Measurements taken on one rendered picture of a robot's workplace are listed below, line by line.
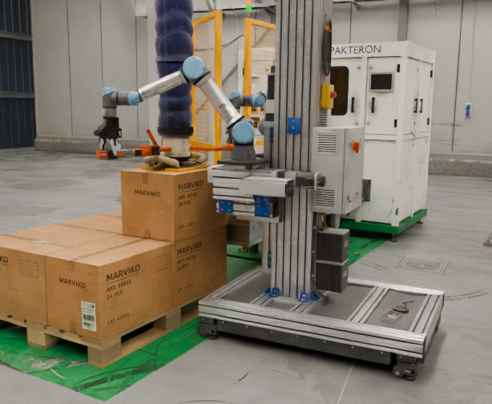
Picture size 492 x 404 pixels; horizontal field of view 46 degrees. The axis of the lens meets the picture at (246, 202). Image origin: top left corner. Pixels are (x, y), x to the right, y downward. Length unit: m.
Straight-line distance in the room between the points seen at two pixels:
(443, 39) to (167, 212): 9.65
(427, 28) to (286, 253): 9.52
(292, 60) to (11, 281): 2.00
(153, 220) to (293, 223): 0.83
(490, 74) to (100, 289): 10.24
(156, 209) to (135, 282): 0.49
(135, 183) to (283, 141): 0.92
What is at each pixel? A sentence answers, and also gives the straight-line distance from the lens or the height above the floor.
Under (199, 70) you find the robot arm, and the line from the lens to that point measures 3.05.
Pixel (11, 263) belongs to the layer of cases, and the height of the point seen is 0.46.
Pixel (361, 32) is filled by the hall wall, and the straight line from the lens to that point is 12.73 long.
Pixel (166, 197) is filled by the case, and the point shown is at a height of 0.81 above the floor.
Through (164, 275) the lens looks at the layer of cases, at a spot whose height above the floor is 0.36.
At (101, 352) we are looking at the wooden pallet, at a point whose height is 0.09.
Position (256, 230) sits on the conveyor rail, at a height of 0.50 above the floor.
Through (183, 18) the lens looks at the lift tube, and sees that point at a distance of 3.58.
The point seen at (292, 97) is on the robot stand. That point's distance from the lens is 3.26.
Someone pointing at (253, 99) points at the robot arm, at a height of 1.38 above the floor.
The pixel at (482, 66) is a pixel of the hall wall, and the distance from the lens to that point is 12.28.
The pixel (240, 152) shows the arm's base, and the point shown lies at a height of 1.08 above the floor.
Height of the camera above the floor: 1.34
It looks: 10 degrees down
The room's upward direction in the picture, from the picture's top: 1 degrees clockwise
